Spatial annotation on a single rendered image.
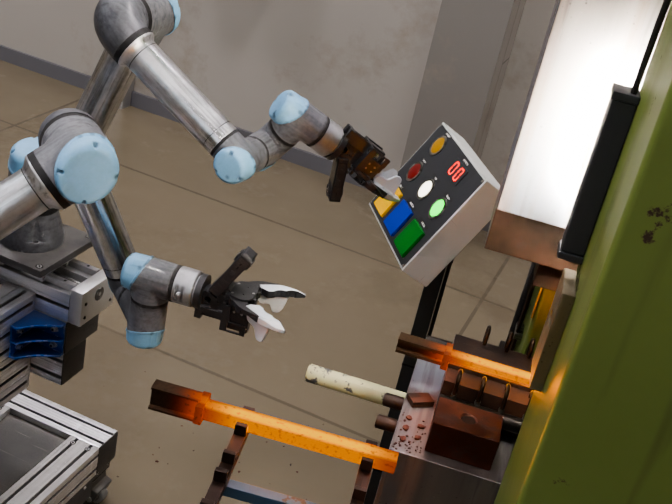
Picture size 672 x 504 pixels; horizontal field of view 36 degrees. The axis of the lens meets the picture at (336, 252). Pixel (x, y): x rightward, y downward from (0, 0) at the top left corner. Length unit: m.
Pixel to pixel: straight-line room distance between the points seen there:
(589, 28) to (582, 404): 0.56
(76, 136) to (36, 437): 1.20
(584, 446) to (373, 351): 2.41
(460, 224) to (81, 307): 0.87
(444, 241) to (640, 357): 0.99
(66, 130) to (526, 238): 0.82
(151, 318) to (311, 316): 1.92
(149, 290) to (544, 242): 0.77
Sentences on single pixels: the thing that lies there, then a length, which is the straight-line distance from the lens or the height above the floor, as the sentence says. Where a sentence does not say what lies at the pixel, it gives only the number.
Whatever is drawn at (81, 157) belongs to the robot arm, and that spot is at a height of 1.27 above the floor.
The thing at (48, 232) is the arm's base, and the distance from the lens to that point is 2.41.
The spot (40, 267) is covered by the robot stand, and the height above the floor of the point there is 0.82.
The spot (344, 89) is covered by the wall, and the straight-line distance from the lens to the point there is 5.04.
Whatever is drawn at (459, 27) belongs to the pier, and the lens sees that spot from 4.50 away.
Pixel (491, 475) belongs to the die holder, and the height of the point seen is 0.92.
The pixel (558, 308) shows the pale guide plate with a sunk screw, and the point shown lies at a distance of 1.51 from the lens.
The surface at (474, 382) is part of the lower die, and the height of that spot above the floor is 0.99.
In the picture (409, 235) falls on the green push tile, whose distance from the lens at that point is 2.34.
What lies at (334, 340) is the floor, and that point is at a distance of 3.81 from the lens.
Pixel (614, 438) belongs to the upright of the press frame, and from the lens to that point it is 1.44.
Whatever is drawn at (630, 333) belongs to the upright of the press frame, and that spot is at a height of 1.40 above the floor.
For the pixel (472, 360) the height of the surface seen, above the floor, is 1.01.
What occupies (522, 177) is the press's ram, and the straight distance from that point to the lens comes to 1.66.
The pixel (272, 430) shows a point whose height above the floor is 0.99.
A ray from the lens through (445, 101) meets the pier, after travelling 4.58.
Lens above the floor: 2.00
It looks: 27 degrees down
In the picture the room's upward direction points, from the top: 13 degrees clockwise
